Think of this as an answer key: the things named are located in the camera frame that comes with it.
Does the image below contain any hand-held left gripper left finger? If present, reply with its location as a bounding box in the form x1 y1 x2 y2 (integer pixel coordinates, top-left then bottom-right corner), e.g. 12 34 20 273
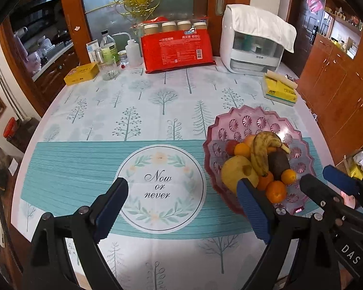
21 177 129 290

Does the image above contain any wall shelf with small items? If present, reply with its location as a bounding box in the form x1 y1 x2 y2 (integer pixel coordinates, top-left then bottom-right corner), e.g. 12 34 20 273
321 0 363 61

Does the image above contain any white towel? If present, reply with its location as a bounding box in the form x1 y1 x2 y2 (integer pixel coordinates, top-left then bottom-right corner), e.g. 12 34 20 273
231 4 297 53

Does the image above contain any white squeeze bottle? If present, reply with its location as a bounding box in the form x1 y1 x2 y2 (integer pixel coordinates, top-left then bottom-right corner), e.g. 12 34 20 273
112 32 143 67

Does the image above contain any frosted glass sliding door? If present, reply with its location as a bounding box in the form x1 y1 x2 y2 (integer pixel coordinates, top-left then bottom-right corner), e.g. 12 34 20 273
79 0 212 64

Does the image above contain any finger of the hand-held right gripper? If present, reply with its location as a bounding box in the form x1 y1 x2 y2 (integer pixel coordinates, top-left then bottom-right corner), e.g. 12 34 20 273
299 174 363 236
323 165 363 212

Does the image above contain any dark entrance door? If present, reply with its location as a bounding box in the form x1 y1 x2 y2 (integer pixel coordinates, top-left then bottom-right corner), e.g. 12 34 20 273
287 0 325 79

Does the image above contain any clear bottle green label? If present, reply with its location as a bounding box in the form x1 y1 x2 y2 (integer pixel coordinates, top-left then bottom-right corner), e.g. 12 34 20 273
100 30 117 58

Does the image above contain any long wooden cabinet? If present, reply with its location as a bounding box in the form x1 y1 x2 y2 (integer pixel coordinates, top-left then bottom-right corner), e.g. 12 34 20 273
296 33 363 160

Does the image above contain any white countertop cabinet appliance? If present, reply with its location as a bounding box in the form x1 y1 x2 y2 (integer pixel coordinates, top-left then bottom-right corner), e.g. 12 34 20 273
220 4 285 76

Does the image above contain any teal striped placemat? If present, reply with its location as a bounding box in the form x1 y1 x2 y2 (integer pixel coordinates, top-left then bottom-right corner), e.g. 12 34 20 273
21 139 336 239

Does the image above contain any yellow tissue pack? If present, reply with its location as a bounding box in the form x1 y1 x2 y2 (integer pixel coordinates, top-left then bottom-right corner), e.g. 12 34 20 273
262 69 298 107

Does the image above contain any pink glass fruit bowl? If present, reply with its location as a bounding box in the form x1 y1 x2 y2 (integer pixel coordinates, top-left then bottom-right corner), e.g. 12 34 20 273
203 104 318 216

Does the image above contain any cardboard box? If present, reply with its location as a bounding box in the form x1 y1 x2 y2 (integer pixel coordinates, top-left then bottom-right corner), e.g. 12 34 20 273
336 154 354 171

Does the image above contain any red lid container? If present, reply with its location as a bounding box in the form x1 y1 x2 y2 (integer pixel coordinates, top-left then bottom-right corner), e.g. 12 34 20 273
3 117 17 139

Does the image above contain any red plastic package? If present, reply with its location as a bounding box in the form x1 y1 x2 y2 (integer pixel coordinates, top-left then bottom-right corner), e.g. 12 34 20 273
140 27 217 74

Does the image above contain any white carton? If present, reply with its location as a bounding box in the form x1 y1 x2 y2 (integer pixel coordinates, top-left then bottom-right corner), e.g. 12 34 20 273
86 40 101 64

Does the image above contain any clear drinking glass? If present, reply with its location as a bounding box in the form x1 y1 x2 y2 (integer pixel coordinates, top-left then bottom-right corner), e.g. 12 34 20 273
97 56 119 81

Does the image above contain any yellow flat box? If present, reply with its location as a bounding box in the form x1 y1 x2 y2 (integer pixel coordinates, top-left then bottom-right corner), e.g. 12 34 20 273
63 62 99 86

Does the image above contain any wooden kitchen cabinet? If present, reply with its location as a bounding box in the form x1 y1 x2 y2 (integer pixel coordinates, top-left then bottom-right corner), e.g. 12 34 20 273
32 44 79 97

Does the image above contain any tree print tablecloth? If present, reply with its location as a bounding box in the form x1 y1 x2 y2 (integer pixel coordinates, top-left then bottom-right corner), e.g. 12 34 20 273
10 57 336 290

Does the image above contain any dark avocado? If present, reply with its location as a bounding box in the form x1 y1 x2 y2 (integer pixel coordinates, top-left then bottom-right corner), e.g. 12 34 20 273
268 150 291 181

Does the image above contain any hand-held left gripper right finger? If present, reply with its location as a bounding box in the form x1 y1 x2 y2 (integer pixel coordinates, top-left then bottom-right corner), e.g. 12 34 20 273
236 178 342 290

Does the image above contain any spotted yellow banana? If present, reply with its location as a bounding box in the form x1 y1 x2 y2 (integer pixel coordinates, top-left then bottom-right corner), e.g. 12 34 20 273
250 131 291 177

